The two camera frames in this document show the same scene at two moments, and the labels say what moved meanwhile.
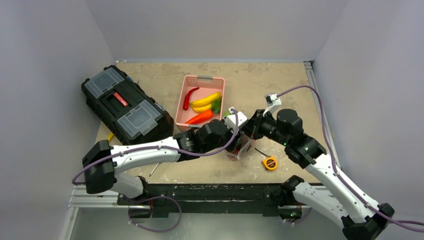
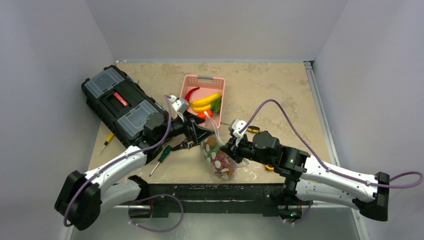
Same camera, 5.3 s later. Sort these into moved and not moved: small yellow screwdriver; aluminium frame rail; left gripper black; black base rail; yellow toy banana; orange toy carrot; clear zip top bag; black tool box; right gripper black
Moved: left gripper black; clear zip top bag; right gripper black
Not moved: orange toy carrot; aluminium frame rail; yellow toy banana; black tool box; black base rail; small yellow screwdriver
